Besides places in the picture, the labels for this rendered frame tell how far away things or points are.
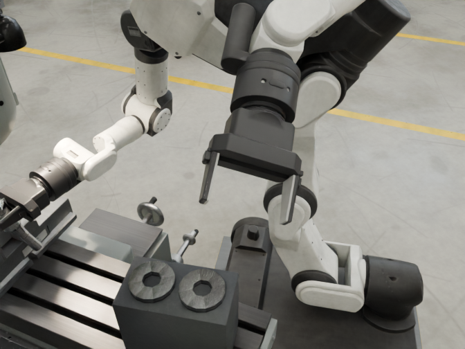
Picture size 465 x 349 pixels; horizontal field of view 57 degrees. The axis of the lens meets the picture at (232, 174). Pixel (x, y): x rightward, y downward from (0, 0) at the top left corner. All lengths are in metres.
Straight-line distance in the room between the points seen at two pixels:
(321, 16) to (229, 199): 2.10
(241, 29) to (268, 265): 1.09
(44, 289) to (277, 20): 0.86
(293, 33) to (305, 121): 0.40
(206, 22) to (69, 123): 2.76
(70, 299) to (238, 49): 0.76
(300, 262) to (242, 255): 0.31
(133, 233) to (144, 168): 1.46
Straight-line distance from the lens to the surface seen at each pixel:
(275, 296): 1.51
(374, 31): 0.91
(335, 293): 1.37
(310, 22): 0.62
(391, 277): 1.41
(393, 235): 2.60
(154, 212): 1.68
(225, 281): 0.87
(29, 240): 1.16
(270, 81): 0.56
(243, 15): 0.64
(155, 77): 1.20
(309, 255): 1.32
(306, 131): 0.99
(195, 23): 0.87
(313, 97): 0.93
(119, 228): 1.53
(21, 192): 1.10
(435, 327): 2.30
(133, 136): 1.25
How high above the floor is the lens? 1.81
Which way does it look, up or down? 40 degrees down
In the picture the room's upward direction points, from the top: straight up
